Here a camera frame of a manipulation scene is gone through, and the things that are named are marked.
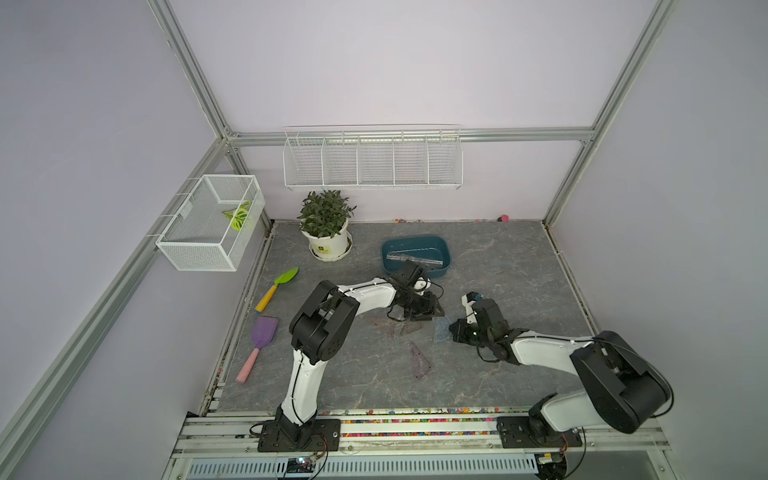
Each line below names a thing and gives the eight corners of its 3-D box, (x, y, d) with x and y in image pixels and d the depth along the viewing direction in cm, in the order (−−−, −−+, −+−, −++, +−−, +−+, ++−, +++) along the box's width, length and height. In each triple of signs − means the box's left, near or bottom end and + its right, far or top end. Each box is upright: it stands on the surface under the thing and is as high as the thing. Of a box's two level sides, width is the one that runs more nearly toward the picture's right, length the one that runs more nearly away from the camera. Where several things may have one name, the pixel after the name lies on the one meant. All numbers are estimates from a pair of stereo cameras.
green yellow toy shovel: (252, 309, 99) (249, 305, 97) (292, 268, 110) (290, 264, 108) (260, 314, 98) (257, 310, 96) (299, 271, 109) (297, 267, 107)
